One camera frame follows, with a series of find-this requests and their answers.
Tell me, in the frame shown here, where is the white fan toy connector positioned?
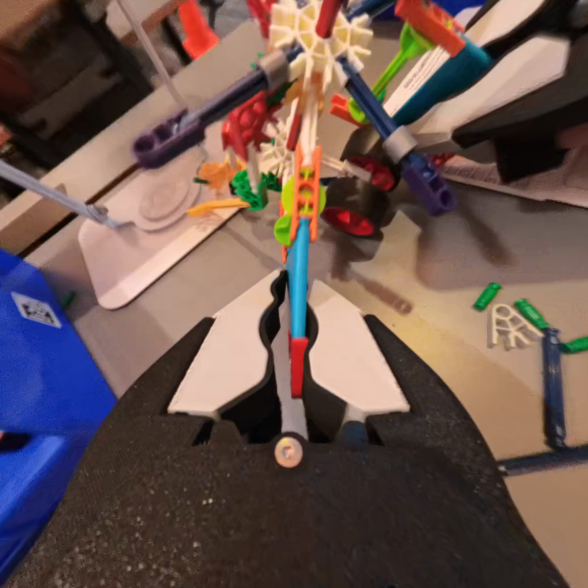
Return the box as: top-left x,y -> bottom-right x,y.
487,302 -> 544,352

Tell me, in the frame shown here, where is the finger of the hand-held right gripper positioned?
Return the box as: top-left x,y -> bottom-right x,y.
383,0 -> 571,116
386,34 -> 571,154

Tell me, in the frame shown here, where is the colourful construction toy model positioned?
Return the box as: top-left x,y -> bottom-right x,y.
131,0 -> 458,399

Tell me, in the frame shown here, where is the blue parts bin with tag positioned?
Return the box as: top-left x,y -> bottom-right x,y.
0,248 -> 116,585

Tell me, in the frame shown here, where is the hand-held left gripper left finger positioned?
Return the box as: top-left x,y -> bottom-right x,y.
168,270 -> 290,421

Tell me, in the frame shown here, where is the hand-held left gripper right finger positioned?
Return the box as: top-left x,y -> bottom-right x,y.
303,279 -> 411,423

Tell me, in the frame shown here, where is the orange traffic cone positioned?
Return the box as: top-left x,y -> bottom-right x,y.
178,0 -> 221,61

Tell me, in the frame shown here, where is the lime green toy spool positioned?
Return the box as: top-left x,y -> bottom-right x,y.
348,22 -> 435,126

